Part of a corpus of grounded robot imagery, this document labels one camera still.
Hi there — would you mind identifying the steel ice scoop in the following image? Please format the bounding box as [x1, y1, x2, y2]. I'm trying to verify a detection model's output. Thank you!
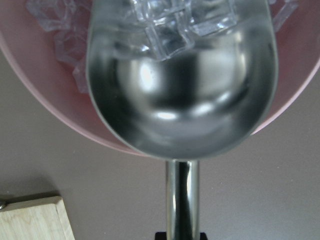
[86, 0, 279, 240]

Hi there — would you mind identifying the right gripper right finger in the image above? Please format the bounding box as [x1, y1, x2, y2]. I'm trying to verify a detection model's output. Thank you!
[199, 232, 207, 240]

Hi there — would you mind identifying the pink bowl of ice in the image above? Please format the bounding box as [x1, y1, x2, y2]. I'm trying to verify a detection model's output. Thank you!
[0, 0, 320, 154]

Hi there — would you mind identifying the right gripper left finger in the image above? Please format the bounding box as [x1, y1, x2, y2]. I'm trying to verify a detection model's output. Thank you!
[154, 232, 167, 240]

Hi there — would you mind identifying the bamboo cutting board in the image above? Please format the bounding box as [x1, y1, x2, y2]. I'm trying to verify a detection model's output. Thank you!
[0, 196, 75, 240]

